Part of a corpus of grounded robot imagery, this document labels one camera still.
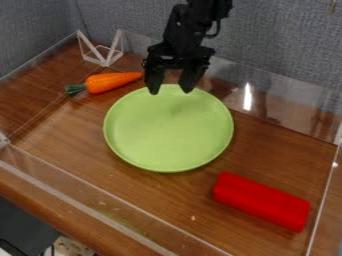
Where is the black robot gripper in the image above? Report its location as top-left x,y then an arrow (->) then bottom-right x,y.
143,42 -> 215,95

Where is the orange toy carrot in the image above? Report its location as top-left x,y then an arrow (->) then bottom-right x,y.
64,72 -> 143,96

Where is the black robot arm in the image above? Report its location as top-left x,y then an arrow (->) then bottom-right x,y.
143,0 -> 233,95

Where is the light green round plate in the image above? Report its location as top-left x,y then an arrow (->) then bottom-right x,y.
103,85 -> 234,173

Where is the red rectangular block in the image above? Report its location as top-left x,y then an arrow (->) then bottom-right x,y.
213,172 -> 310,232

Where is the black cable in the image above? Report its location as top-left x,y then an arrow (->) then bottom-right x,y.
205,18 -> 223,39

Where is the clear acrylic corner bracket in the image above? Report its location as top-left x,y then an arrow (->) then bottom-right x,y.
76,30 -> 125,67

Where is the clear acrylic enclosure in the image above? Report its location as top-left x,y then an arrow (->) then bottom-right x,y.
0,38 -> 342,256

